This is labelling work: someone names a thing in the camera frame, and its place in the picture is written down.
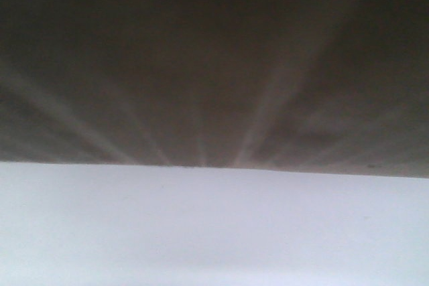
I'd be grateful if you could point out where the brown cardboard box black print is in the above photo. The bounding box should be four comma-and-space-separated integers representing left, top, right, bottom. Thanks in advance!
1, 0, 428, 177

